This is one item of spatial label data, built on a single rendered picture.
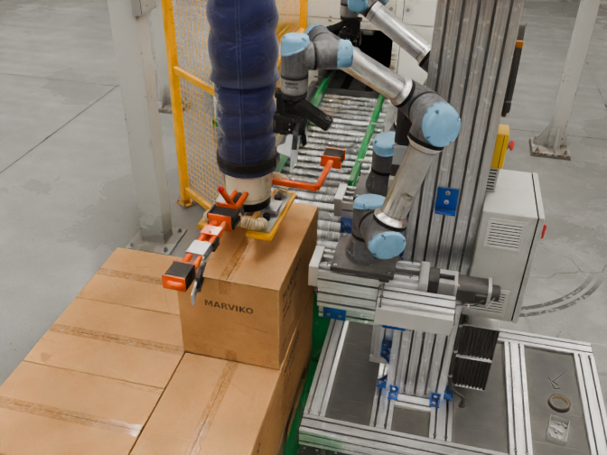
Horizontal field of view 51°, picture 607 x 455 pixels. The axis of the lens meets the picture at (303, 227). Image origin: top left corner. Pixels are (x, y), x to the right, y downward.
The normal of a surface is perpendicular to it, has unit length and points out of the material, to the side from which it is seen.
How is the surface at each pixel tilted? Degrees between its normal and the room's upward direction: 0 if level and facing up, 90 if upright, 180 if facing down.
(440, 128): 83
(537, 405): 0
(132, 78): 89
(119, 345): 0
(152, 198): 90
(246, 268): 0
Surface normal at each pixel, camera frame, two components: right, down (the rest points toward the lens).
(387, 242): 0.18, 0.65
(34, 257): 0.02, -0.84
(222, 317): -0.25, 0.53
